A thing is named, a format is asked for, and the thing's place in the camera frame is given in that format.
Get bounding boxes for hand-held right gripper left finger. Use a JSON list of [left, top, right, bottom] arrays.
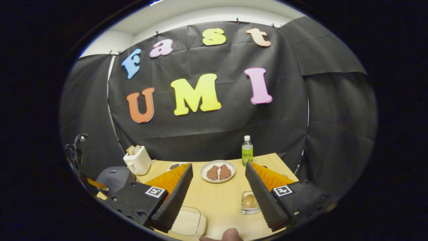
[[112, 163, 194, 234]]

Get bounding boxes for brown meat piece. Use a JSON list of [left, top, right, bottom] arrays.
[[206, 165, 219, 181], [219, 164, 232, 180]]

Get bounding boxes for clear rice container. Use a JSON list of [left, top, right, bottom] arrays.
[[169, 206, 208, 237]]

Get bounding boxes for white round plate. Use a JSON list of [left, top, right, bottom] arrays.
[[200, 160, 236, 183]]

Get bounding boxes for wooden spoon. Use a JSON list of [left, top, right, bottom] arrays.
[[242, 194, 256, 209]]

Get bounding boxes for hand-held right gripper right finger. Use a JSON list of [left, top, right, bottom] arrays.
[[245, 162, 335, 232]]

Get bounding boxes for black backdrop cloth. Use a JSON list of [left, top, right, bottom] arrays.
[[60, 17, 378, 188]]

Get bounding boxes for white toaster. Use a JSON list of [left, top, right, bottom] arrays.
[[123, 145, 152, 176]]

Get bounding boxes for clear glass chopstick holder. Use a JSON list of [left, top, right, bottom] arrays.
[[241, 190, 261, 215]]

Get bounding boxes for dark grey rice cooker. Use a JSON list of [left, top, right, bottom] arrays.
[[96, 166, 137, 198]]

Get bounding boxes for green tea bottle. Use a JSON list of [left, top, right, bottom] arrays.
[[242, 135, 253, 167]]

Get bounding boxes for white divided grain dish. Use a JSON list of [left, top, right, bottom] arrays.
[[167, 162, 188, 172]]

